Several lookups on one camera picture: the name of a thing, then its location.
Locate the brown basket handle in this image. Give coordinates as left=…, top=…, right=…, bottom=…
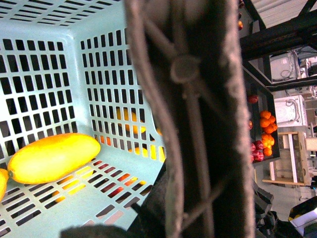
left=124, top=0, right=255, bottom=238

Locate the white washing machine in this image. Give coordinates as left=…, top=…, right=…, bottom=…
left=274, top=95, right=308, bottom=128

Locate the yellow mango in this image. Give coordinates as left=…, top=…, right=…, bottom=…
left=7, top=133, right=101, bottom=184

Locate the light blue plastic basket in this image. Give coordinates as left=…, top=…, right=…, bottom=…
left=0, top=0, right=165, bottom=238

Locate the bag of oranges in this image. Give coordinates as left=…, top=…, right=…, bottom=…
left=260, top=110, right=277, bottom=156

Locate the yellow lemon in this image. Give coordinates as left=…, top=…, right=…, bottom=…
left=0, top=169, right=9, bottom=200

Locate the black display shelf frame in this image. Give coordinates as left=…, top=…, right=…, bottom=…
left=239, top=0, right=317, bottom=163

